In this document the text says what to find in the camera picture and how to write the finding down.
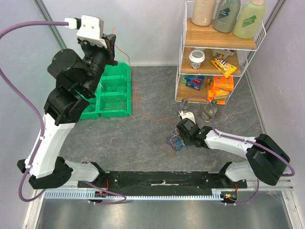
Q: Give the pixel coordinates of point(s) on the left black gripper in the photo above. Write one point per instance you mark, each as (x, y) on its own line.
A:
(110, 39)

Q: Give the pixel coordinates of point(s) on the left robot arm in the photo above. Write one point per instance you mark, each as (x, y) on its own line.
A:
(76, 82)

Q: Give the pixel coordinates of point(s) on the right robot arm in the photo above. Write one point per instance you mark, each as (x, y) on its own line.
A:
(264, 159)

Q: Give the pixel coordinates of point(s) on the green compartment bin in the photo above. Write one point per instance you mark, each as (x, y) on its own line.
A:
(113, 96)

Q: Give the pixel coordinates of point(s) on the white paper coffee cup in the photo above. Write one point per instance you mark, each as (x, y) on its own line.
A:
(196, 58)

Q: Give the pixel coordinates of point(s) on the blue snack box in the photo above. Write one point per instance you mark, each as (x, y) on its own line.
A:
(193, 81)

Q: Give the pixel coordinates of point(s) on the beige lotion bottle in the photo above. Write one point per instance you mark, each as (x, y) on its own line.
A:
(203, 12)

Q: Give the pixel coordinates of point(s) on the left glass bottle green cap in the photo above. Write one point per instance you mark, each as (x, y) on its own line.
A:
(183, 106)

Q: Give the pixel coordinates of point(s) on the glass bottle green cap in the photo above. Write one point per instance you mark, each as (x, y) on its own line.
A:
(209, 110)
(183, 106)

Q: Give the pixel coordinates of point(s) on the white cup carton pack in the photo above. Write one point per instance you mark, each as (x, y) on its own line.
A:
(222, 52)

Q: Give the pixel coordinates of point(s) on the orange snack boxes stack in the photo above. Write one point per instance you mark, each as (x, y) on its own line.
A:
(219, 88)

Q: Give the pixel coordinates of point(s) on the grey shampoo bottle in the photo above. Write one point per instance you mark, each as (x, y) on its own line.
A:
(226, 15)

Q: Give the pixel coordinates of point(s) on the yellow candy bag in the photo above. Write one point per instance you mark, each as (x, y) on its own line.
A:
(225, 68)

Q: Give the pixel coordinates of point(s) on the right glass bottle green cap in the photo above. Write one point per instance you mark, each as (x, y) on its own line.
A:
(209, 110)

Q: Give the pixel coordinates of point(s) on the light green shampoo bottle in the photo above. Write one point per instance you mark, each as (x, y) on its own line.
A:
(249, 19)

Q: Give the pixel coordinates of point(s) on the white wire wooden shelf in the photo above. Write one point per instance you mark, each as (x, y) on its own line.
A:
(208, 38)

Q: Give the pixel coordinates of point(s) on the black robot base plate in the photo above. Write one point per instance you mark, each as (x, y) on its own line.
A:
(121, 179)

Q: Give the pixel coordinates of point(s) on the grey slotted cable duct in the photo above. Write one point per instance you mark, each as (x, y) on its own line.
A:
(95, 195)

